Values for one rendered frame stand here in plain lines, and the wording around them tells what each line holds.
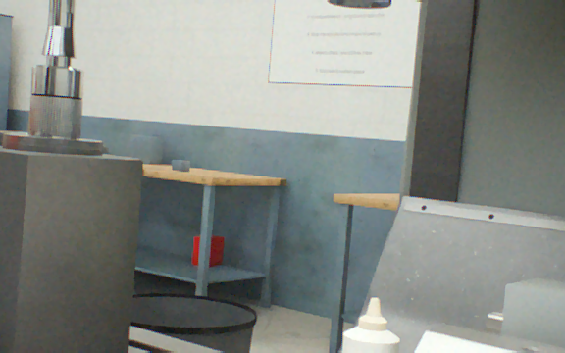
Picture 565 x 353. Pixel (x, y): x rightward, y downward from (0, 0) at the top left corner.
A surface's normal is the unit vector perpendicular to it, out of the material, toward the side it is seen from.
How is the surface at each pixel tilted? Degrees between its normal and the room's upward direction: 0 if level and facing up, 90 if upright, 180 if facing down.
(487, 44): 90
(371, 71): 90
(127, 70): 90
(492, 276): 64
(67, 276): 90
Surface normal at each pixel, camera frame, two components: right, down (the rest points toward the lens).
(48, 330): 0.71, 0.10
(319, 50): -0.62, -0.01
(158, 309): 0.34, 0.01
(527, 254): -0.51, -0.45
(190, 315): -0.10, -0.02
